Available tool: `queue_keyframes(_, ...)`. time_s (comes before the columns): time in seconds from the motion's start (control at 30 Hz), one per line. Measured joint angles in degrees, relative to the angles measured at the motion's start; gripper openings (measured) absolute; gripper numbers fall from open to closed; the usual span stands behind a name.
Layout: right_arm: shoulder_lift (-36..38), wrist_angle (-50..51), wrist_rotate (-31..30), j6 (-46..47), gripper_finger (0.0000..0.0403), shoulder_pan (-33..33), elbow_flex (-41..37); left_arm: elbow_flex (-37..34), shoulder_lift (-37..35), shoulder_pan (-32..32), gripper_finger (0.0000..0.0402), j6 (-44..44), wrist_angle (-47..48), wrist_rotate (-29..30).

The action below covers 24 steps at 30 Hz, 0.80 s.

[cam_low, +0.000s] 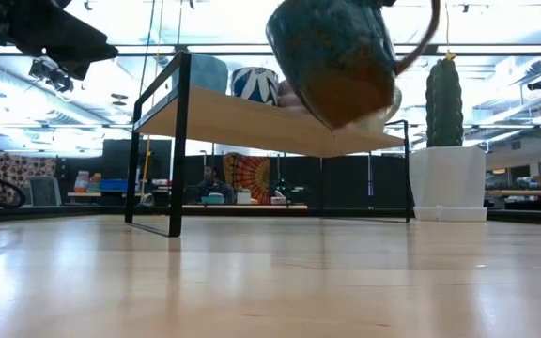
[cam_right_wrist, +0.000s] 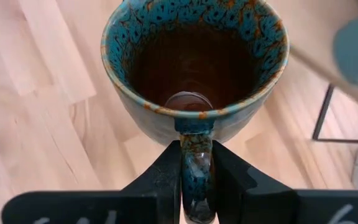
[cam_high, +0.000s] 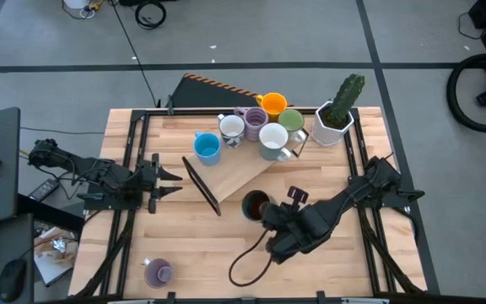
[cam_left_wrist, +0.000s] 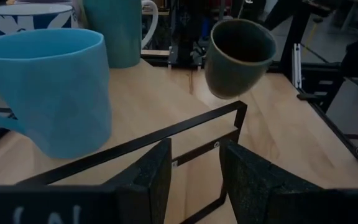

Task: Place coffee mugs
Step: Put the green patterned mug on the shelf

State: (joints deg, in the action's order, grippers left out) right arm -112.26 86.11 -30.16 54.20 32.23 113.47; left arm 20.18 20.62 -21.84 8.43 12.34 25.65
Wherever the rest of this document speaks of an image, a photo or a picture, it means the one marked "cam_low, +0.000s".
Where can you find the person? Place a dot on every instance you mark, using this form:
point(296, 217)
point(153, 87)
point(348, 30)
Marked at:
point(211, 185)

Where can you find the teal container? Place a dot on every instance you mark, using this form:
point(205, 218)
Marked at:
point(212, 198)

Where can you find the light blue faceted mug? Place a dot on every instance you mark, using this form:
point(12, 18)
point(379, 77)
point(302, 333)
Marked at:
point(210, 72)

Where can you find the dark round ceiling disc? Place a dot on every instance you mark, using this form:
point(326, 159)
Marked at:
point(119, 96)
point(119, 103)

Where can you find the black table edge rail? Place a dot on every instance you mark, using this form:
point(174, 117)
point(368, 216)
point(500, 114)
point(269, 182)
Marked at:
point(64, 212)

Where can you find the grey office chair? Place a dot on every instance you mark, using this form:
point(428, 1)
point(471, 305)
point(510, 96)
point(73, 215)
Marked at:
point(44, 190)

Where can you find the white planter pot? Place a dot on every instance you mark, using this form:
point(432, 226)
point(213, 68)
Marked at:
point(448, 178)

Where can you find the orange mandala tapestry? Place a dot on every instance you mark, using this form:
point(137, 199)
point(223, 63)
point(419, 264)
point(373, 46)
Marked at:
point(251, 178)

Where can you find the yellow pole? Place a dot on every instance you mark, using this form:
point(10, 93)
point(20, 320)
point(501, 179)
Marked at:
point(147, 164)

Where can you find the blue storage bin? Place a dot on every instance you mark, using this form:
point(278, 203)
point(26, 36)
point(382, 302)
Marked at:
point(113, 185)

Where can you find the floral patterned cloth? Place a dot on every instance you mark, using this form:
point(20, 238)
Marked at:
point(17, 171)

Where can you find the blue white leaf-print mug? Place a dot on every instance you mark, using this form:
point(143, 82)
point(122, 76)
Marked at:
point(254, 84)

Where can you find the small white container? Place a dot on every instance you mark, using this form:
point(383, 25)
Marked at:
point(243, 196)

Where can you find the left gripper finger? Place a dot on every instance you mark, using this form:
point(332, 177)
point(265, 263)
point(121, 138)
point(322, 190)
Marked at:
point(78, 68)
point(87, 44)

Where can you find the wooden background table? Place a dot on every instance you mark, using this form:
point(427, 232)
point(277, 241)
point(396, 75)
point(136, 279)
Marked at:
point(261, 206)
point(87, 194)
point(524, 193)

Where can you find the teal brown glazed mug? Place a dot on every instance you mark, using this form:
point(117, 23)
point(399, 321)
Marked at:
point(336, 61)

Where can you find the dark ceiling-hung fixture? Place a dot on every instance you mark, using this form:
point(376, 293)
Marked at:
point(539, 85)
point(50, 75)

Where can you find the black-framed wooden shelf rack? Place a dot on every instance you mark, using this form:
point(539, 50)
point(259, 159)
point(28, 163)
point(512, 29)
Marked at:
point(251, 127)

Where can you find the small white box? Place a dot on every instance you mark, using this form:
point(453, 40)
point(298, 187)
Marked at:
point(278, 198)

